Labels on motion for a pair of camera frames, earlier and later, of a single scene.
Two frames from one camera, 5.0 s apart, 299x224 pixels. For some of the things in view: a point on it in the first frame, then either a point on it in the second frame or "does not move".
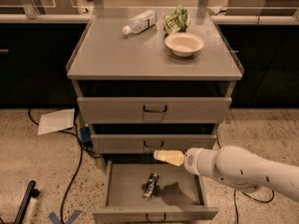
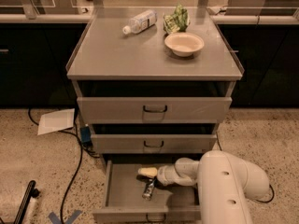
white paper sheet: x=56 y=121 does not move
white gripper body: x=192 y=161 → x=163 y=175
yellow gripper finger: x=175 y=157 → x=150 y=172
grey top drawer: x=153 y=102 does not move
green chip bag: x=177 y=21 does not move
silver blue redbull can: x=150 y=186 does not move
